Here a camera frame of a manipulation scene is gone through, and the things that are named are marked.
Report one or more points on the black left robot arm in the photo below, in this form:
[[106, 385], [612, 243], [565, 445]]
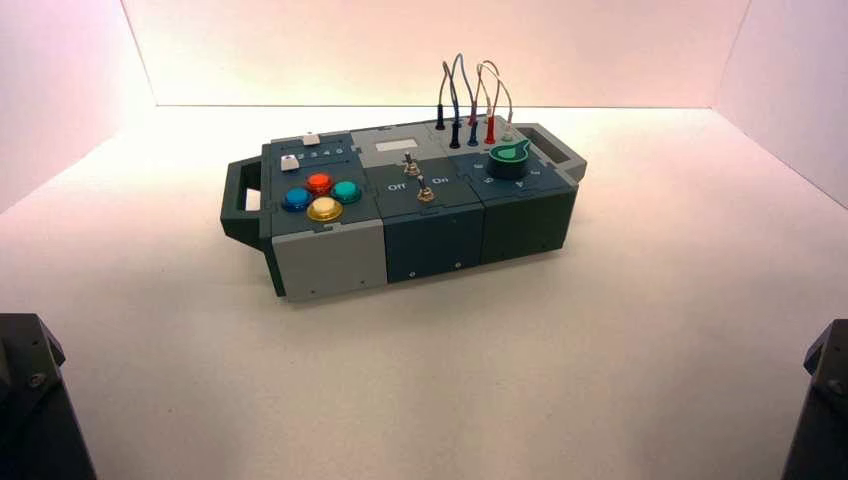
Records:
[[33, 411]]

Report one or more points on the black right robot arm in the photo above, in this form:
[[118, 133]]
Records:
[[821, 424]]

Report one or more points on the dark green grey control box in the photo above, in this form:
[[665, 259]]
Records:
[[430, 238]]

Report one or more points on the green round push button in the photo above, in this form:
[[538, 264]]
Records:
[[346, 192]]

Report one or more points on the small grey display screen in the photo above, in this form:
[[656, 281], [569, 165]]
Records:
[[396, 146]]

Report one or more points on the yellow round push button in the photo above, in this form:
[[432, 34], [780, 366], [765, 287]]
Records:
[[324, 209]]

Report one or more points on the green black rotary knob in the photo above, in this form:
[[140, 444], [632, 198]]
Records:
[[510, 164]]

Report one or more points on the red round push button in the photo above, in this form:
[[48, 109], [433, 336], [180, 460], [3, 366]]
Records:
[[319, 183]]

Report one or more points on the blue round push button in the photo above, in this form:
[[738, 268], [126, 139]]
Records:
[[297, 199]]

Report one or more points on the metal toggle switch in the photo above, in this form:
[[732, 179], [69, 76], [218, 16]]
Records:
[[425, 193], [411, 166]]

